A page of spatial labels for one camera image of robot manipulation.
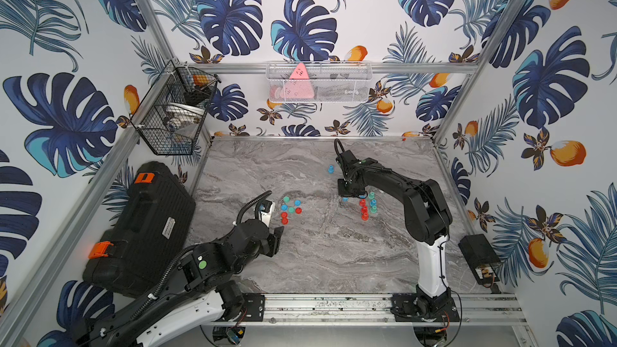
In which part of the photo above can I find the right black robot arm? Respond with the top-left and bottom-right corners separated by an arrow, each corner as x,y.
334,138 -> 463,324

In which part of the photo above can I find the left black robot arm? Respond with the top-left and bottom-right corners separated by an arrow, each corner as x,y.
71,191 -> 284,346

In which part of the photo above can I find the pink triangle card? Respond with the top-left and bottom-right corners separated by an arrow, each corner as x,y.
281,63 -> 315,101

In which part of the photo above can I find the black plastic tool case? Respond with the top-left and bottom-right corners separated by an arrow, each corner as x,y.
83,162 -> 196,298

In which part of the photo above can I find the black power supply box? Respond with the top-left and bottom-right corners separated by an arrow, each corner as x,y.
459,235 -> 502,293

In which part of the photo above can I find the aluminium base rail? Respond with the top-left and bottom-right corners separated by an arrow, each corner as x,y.
132,292 -> 529,326

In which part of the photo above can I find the clear mesh wall tray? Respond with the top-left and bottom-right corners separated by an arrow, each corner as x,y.
265,62 -> 373,103

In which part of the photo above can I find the black wire basket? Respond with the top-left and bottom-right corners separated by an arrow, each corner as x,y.
130,60 -> 221,156

